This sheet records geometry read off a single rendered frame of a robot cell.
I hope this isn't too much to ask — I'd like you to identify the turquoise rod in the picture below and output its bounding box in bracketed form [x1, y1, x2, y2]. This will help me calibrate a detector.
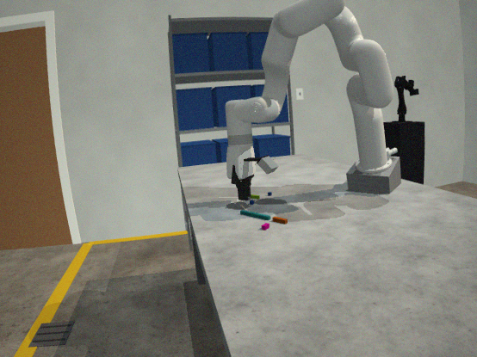
[240, 210, 270, 220]

